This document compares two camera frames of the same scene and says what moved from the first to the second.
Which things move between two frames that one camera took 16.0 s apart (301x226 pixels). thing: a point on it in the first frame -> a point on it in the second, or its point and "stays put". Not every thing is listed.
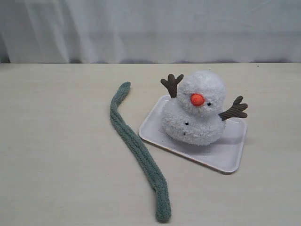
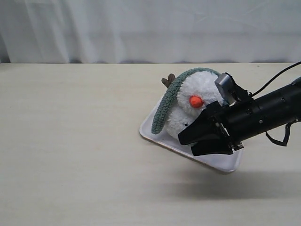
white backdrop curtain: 161,31 stays put
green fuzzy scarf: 139,157 -> 164,103
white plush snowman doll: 192,115 stays put
